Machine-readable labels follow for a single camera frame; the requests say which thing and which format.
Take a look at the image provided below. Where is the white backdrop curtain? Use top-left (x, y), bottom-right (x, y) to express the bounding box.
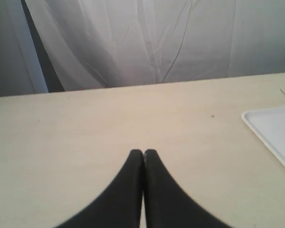
top-left (0, 0), bottom-right (285, 96)

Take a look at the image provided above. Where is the white plastic tray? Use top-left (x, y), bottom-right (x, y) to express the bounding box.
top-left (242, 106), bottom-right (285, 167)

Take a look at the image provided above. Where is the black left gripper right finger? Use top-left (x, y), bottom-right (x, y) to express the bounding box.
top-left (143, 149), bottom-right (229, 228)

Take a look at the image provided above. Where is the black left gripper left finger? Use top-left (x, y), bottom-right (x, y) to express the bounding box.
top-left (58, 149), bottom-right (143, 228)

